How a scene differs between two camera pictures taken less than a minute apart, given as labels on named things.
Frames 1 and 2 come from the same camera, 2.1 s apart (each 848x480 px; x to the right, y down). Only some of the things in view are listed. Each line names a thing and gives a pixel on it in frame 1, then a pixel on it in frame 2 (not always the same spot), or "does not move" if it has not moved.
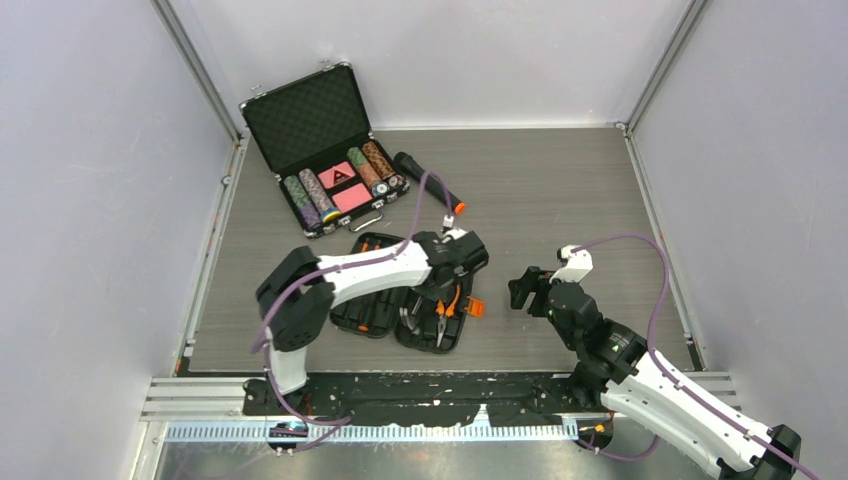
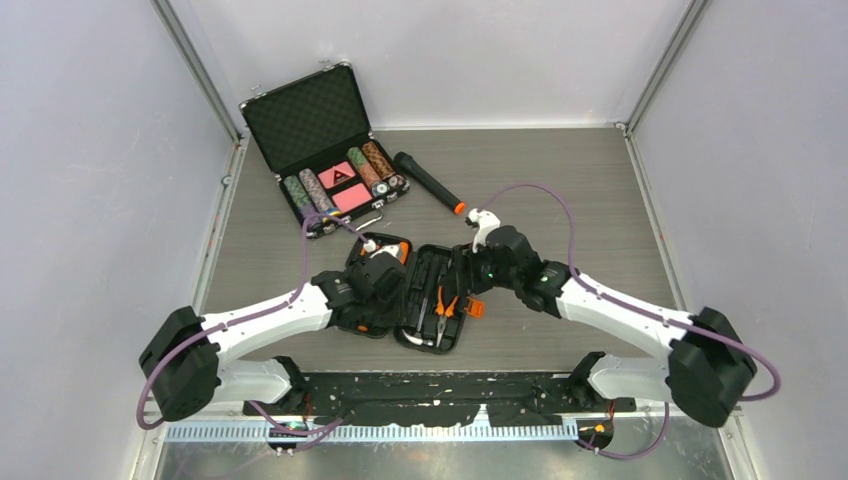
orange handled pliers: x=440 y=310 does not move
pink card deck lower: x=351 y=197 does not move
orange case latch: x=476 y=307 does not move
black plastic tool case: x=419 y=324 does not move
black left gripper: x=438 y=291 → x=396 y=288
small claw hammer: x=410 y=323 → x=419 y=337
